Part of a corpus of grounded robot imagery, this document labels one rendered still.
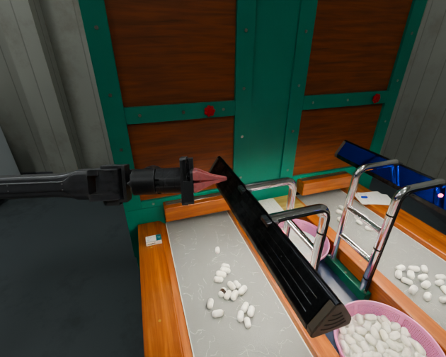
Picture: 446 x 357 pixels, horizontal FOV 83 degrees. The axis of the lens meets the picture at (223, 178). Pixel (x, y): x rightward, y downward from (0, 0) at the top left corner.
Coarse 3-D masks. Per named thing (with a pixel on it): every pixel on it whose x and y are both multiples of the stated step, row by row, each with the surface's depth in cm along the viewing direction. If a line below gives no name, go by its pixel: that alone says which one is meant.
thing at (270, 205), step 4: (260, 200) 126; (264, 200) 126; (268, 200) 126; (272, 200) 126; (264, 204) 123; (268, 204) 123; (272, 204) 123; (276, 204) 123; (264, 208) 120; (268, 208) 120; (272, 208) 120; (276, 208) 120; (280, 208) 120; (268, 212) 116; (272, 212) 116
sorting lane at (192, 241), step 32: (192, 224) 115; (224, 224) 115; (192, 256) 98; (224, 256) 98; (192, 288) 85; (256, 288) 85; (192, 320) 75; (224, 320) 75; (256, 320) 75; (288, 320) 75; (224, 352) 67; (256, 352) 67; (288, 352) 67
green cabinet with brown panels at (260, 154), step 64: (128, 0) 77; (192, 0) 82; (256, 0) 88; (320, 0) 95; (384, 0) 103; (128, 64) 84; (192, 64) 90; (256, 64) 97; (320, 64) 106; (384, 64) 117; (128, 128) 93; (192, 128) 101; (256, 128) 110; (320, 128) 121; (384, 128) 133
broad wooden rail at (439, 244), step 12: (360, 192) 136; (372, 204) 125; (384, 216) 118; (408, 216) 116; (408, 228) 109; (420, 228) 109; (432, 228) 109; (420, 240) 103; (432, 240) 102; (444, 240) 102; (444, 252) 96
